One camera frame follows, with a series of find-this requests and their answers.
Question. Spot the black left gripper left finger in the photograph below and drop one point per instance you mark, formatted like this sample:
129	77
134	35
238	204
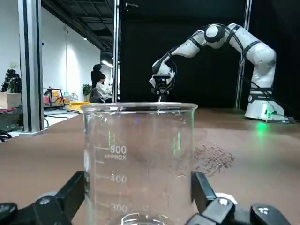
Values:
47	208

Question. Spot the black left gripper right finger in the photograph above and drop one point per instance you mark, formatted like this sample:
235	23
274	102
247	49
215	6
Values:
220	211

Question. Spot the clear glass beaker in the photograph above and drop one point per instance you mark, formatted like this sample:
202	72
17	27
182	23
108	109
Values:
140	145

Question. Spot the person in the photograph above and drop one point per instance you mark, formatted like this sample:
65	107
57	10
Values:
95	75
100	90

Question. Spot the green potted plant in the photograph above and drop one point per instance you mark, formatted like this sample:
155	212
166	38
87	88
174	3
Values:
86	91

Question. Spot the small round side table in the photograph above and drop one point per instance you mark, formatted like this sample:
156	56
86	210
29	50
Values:
56	90

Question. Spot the cardboard box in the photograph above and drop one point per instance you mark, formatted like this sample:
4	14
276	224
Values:
11	100

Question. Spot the slim aluminium frame post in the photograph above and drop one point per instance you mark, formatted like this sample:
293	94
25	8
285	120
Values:
240	89
116	47

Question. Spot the wide aluminium frame post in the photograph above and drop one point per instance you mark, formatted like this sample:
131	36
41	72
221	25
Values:
29	70

